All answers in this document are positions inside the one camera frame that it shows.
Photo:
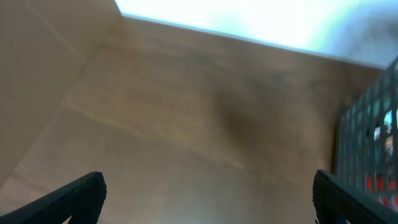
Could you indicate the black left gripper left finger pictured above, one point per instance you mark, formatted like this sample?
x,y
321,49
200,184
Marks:
x,y
79,201

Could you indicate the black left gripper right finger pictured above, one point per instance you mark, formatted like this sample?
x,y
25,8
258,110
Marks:
x,y
337,202

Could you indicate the orange spaghetti packet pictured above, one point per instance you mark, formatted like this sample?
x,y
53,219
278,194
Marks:
x,y
382,190

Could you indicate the grey plastic basket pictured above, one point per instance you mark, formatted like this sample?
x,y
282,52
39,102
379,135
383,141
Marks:
x,y
367,134

